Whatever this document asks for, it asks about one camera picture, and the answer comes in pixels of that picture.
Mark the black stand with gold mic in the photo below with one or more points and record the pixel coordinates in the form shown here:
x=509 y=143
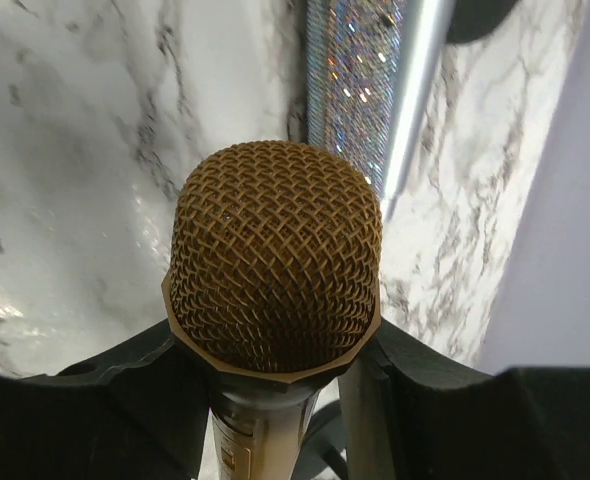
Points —
x=473 y=20

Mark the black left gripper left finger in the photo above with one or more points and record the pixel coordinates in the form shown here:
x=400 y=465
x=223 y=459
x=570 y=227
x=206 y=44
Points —
x=136 y=411

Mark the gold handheld microphone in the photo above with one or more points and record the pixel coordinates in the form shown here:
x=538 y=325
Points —
x=273 y=288

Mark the silver mesh condenser microphone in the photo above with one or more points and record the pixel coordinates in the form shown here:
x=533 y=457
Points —
x=425 y=24

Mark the rhinestone handheld microphone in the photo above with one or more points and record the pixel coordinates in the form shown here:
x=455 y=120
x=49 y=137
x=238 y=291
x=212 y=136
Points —
x=352 y=50

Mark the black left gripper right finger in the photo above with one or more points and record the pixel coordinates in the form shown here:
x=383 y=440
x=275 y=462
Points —
x=412 y=413

